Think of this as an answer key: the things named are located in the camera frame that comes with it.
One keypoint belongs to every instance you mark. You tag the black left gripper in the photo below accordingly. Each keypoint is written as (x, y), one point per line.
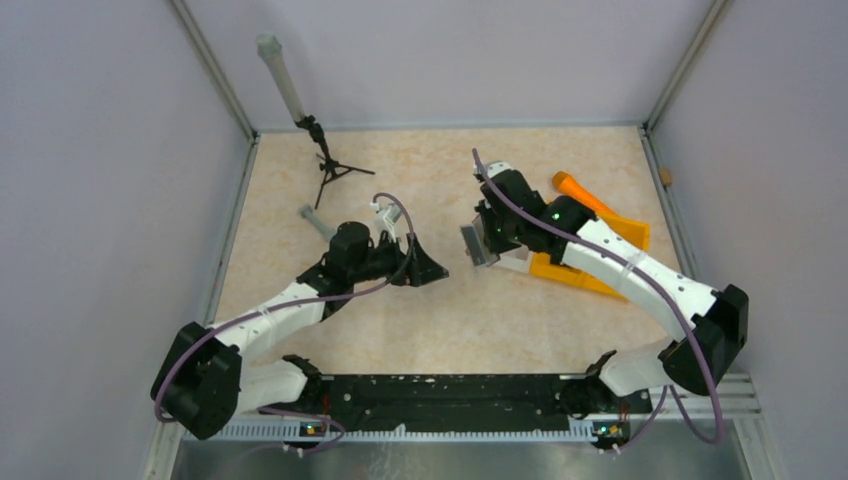
(411, 263)

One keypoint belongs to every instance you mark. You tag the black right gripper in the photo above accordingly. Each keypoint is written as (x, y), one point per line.
(495, 240)

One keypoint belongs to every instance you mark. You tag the dark grey credit card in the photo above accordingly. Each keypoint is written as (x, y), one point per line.
(479, 254)

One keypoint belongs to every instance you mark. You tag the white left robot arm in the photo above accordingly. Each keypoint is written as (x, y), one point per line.
(208, 377)

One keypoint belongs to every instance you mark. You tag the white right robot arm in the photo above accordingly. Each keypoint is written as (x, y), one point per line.
(706, 327)

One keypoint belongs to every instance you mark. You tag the white plastic bin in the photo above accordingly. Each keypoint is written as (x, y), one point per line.
(518, 260)

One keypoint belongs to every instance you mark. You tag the orange plastic cylinder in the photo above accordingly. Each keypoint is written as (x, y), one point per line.
(566, 184)

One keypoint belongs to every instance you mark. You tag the grey toy block bar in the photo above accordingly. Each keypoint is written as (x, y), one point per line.
(307, 213)

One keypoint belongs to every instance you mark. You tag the black mini tripod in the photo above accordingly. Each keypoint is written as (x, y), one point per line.
(332, 169)

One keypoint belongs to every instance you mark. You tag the yellow plastic double bin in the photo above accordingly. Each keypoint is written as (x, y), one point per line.
(596, 280)

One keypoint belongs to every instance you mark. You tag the grey tube on tripod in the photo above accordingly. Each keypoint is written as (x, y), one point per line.
(269, 49)

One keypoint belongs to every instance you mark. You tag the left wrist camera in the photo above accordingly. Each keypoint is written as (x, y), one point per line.
(386, 217)

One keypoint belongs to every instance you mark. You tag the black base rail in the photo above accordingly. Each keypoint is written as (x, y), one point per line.
(468, 403)

